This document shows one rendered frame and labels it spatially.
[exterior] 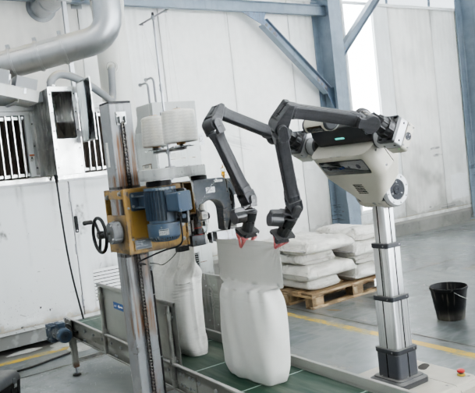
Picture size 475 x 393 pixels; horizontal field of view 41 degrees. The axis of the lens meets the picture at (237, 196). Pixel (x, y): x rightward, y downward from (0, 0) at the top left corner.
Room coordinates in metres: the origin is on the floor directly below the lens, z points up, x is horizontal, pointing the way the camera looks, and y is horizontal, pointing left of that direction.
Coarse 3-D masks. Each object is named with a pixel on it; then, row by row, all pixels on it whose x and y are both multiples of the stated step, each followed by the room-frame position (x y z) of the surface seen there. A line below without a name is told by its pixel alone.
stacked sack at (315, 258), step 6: (282, 252) 6.09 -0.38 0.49; (324, 252) 5.93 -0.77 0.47; (330, 252) 5.95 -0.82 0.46; (282, 258) 6.04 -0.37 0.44; (288, 258) 5.94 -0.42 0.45; (294, 258) 5.85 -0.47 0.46; (300, 258) 5.80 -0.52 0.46; (306, 258) 5.82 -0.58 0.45; (312, 258) 5.84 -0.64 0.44; (318, 258) 5.87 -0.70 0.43; (324, 258) 5.88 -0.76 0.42; (330, 258) 5.93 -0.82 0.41; (300, 264) 5.82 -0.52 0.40; (306, 264) 5.81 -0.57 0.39
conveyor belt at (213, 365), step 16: (80, 320) 4.57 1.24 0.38; (96, 320) 4.51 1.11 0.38; (208, 352) 3.43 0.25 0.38; (192, 368) 3.19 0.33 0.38; (208, 368) 3.16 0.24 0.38; (224, 368) 3.13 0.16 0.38; (240, 384) 2.87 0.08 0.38; (256, 384) 2.85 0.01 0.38; (288, 384) 2.80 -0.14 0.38; (304, 384) 2.78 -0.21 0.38; (320, 384) 2.76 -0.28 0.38; (336, 384) 2.74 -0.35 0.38
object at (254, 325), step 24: (216, 240) 3.16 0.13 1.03; (240, 240) 3.02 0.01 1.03; (240, 264) 2.99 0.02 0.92; (264, 264) 2.85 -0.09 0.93; (240, 288) 2.93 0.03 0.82; (264, 288) 2.84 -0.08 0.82; (240, 312) 2.90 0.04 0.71; (264, 312) 2.79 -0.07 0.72; (240, 336) 2.90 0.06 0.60; (264, 336) 2.79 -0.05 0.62; (288, 336) 2.84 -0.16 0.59; (240, 360) 2.94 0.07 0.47; (264, 360) 2.79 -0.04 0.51; (288, 360) 2.83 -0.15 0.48; (264, 384) 2.82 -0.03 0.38
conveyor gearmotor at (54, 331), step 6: (66, 318) 4.52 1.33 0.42; (48, 324) 4.48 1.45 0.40; (54, 324) 4.47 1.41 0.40; (60, 324) 4.36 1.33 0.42; (48, 330) 4.44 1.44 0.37; (54, 330) 4.41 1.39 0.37; (60, 330) 4.31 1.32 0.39; (66, 330) 4.31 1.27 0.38; (48, 336) 4.46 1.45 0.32; (54, 336) 4.36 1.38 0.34; (60, 336) 4.28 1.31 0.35; (66, 336) 4.30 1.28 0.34; (72, 336) 4.47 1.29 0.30; (66, 342) 4.31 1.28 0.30
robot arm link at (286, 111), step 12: (276, 108) 2.47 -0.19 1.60; (288, 108) 2.40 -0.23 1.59; (300, 108) 2.43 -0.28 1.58; (312, 108) 2.46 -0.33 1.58; (324, 108) 2.49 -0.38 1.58; (360, 108) 2.59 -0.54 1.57; (276, 120) 2.44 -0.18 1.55; (288, 120) 2.42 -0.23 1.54; (312, 120) 2.48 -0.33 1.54; (324, 120) 2.49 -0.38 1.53; (336, 120) 2.51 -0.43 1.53; (348, 120) 2.52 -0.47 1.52; (360, 120) 2.51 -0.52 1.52; (372, 120) 2.53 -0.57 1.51; (276, 132) 2.43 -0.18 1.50; (372, 132) 2.55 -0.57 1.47
